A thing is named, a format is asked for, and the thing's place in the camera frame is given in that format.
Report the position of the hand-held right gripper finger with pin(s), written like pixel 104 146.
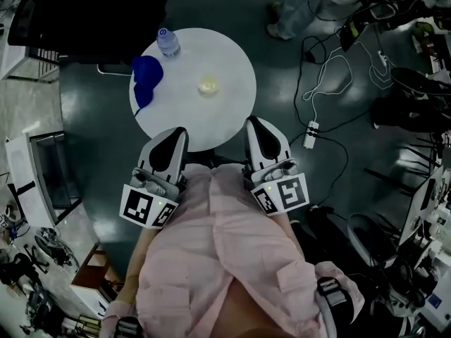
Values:
pixel 252 146
pixel 282 146

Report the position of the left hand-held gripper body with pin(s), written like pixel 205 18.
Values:
pixel 137 206

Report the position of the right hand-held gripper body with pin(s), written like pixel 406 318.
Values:
pixel 292 195

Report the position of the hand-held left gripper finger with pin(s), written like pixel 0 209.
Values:
pixel 148 153
pixel 181 160

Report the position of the yellow plastic cup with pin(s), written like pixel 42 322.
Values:
pixel 208 83

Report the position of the person's right forearm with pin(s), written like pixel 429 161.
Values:
pixel 292 231

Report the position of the person's left forearm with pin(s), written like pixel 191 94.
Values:
pixel 135 259

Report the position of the white power strip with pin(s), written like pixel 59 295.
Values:
pixel 311 134
pixel 382 57

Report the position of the brown wooden cabinet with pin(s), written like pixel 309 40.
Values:
pixel 93 269

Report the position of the blue cloth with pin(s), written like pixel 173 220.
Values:
pixel 148 74

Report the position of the person's pink shirt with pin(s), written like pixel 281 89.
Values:
pixel 218 259

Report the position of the white side table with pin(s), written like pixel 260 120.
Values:
pixel 30 181

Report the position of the clear plastic water bottle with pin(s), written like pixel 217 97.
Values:
pixel 168 42

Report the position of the black equipment pile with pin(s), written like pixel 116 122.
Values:
pixel 35 259

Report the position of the white desk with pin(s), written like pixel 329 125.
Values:
pixel 410 210

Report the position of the black office chair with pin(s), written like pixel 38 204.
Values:
pixel 88 16

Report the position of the black backpack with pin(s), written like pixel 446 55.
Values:
pixel 382 9

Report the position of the green bag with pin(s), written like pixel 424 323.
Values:
pixel 424 32

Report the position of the white metal-frame table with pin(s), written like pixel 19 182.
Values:
pixel 21 62

